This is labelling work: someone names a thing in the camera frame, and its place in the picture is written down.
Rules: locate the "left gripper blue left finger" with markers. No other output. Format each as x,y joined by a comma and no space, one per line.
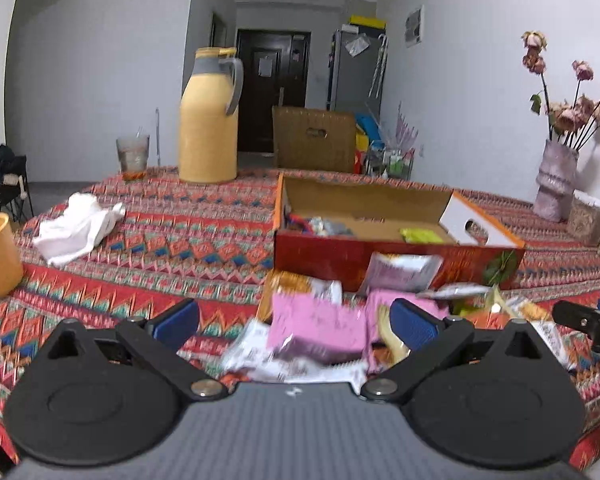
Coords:
175,326

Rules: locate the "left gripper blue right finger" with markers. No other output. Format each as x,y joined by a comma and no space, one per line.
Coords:
412,325

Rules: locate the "lime green snack packet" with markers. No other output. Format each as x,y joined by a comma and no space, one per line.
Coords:
421,236

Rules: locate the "pink white snack packet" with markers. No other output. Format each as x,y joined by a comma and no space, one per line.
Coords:
403,273

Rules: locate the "woven tissue box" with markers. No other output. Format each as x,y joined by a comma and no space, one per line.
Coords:
584,219

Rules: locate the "patterned red tablecloth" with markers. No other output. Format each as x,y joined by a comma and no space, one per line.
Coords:
215,243

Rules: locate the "pink textured ceramic vase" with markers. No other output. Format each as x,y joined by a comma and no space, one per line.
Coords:
556,179

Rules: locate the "red orange cardboard snack box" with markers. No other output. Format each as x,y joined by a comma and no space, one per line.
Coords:
329,228

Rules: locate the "white crumpled cloth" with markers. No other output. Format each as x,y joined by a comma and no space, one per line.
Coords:
78,230

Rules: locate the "glass cup with straw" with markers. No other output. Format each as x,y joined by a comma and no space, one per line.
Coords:
133,153

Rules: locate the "black folding chair with clothes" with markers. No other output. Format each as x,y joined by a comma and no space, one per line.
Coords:
15,197

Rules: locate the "grey refrigerator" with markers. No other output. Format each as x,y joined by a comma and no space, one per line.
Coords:
356,70

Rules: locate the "dark entrance door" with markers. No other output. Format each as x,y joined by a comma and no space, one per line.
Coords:
276,65

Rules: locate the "yellow box atop refrigerator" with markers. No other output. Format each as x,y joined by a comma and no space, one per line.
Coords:
366,21

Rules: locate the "wire rack with bottles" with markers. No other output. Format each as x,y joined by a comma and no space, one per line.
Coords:
381,162

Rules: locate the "yellow thermos jug grey handle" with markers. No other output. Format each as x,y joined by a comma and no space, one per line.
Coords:
209,117

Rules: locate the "wall electrical panel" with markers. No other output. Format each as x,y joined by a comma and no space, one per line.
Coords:
414,27

